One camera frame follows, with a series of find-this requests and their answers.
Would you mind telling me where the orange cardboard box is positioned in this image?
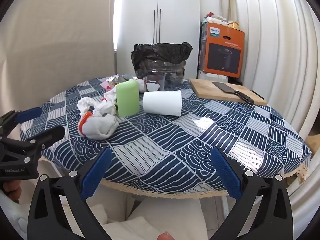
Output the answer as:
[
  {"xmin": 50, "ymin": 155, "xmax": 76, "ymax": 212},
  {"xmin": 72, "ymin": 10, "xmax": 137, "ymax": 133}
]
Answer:
[{"xmin": 199, "ymin": 21, "xmax": 245, "ymax": 79}]

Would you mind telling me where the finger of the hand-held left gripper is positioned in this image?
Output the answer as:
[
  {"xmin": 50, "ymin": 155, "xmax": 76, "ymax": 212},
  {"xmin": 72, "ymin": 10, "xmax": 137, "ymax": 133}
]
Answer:
[
  {"xmin": 29, "ymin": 126, "xmax": 66, "ymax": 153},
  {"xmin": 0, "ymin": 107, "xmax": 42, "ymax": 133}
]

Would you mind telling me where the white tissue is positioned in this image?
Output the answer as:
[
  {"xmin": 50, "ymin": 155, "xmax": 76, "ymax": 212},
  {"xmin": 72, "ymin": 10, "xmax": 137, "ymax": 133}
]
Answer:
[
  {"xmin": 94, "ymin": 89, "xmax": 118, "ymax": 117},
  {"xmin": 77, "ymin": 97, "xmax": 95, "ymax": 117}
]

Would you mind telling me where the clear plastic cup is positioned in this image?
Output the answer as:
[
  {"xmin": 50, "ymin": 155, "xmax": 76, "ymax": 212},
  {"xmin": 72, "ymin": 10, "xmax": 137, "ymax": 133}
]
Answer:
[{"xmin": 143, "ymin": 74, "xmax": 165, "ymax": 92}]

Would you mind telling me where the wooden cutting board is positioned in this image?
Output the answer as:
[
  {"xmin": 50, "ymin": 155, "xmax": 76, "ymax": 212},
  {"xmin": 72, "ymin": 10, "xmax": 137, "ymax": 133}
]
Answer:
[{"xmin": 189, "ymin": 78, "xmax": 268, "ymax": 106}]

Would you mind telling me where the green plastic cup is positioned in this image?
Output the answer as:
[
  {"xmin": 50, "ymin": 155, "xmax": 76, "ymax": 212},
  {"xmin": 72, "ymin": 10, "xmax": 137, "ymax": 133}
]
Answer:
[{"xmin": 115, "ymin": 79, "xmax": 140, "ymax": 117}]

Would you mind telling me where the person's left hand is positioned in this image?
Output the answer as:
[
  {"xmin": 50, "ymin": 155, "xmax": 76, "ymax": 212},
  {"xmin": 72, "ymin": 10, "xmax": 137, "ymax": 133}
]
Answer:
[{"xmin": 0, "ymin": 179, "xmax": 22, "ymax": 204}]

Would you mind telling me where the pile of packets on box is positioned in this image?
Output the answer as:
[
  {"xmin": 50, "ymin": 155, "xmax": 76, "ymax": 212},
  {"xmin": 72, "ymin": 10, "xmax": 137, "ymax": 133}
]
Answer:
[{"xmin": 201, "ymin": 12, "xmax": 240, "ymax": 29}]

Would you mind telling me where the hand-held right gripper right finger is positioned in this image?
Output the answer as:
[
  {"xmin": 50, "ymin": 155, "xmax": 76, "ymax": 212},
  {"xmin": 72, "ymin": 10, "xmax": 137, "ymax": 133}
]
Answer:
[{"xmin": 209, "ymin": 146, "xmax": 293, "ymax": 240}]

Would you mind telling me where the white cushioned chair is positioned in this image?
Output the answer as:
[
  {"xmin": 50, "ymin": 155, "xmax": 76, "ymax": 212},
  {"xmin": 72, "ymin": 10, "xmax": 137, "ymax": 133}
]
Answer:
[{"xmin": 87, "ymin": 192, "xmax": 208, "ymax": 240}]

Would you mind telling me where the black cleaver knife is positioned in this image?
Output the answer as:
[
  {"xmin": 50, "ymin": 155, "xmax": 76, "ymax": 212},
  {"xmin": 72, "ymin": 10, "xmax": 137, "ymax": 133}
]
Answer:
[{"xmin": 212, "ymin": 81, "xmax": 255, "ymax": 105}]

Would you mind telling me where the trash bin with black bag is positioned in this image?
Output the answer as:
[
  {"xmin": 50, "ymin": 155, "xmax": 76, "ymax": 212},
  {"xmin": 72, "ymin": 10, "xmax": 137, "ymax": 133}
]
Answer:
[{"xmin": 131, "ymin": 41, "xmax": 193, "ymax": 85}]

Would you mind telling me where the shiny snack wrapper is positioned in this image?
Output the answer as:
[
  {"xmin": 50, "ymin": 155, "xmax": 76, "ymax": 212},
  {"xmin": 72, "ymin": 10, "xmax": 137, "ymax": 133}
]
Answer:
[{"xmin": 101, "ymin": 75, "xmax": 128, "ymax": 90}]

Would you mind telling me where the white curtain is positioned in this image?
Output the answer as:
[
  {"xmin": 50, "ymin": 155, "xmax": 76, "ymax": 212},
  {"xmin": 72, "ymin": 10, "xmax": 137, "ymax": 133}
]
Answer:
[{"xmin": 226, "ymin": 0, "xmax": 320, "ymax": 230}]

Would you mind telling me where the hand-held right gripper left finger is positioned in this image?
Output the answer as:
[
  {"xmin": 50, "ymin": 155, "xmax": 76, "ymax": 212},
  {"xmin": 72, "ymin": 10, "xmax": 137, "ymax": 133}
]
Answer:
[{"xmin": 27, "ymin": 147, "xmax": 113, "ymax": 240}]

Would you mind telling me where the blue patterned tablecloth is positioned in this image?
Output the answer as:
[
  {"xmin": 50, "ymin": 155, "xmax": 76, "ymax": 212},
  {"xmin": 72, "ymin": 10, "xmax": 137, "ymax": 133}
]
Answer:
[{"xmin": 19, "ymin": 74, "xmax": 312, "ymax": 200}]

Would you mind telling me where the beige fabric backdrop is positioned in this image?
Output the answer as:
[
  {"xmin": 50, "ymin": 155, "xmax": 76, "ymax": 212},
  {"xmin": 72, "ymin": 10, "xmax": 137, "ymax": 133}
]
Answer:
[{"xmin": 0, "ymin": 0, "xmax": 118, "ymax": 140}]

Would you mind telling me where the white wardrobe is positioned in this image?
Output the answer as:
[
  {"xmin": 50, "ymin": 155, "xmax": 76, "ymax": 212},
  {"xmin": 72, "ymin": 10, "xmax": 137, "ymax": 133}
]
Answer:
[{"xmin": 112, "ymin": 0, "xmax": 202, "ymax": 77}]

